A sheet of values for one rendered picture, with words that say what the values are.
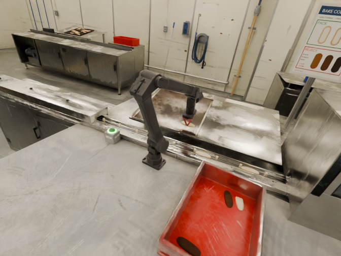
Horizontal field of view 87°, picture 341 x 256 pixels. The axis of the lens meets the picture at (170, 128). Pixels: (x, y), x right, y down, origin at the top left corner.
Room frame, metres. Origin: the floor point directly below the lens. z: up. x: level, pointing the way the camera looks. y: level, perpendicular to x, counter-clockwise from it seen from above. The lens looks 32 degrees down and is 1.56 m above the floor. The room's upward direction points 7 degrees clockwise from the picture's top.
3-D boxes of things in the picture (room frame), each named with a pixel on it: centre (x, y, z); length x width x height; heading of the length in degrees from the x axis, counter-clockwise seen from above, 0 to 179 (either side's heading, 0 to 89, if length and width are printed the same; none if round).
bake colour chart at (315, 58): (1.40, -1.01, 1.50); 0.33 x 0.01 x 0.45; 66
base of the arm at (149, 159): (0.78, 0.07, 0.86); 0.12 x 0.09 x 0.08; 65
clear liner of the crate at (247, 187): (0.45, -0.24, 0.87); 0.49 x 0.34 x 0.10; 156
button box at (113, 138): (0.94, 0.37, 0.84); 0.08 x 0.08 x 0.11; 71
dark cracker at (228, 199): (0.58, -0.33, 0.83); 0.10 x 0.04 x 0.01; 175
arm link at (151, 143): (0.80, 0.06, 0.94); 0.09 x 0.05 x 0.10; 145
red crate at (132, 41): (4.61, 1.28, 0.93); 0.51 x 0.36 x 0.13; 75
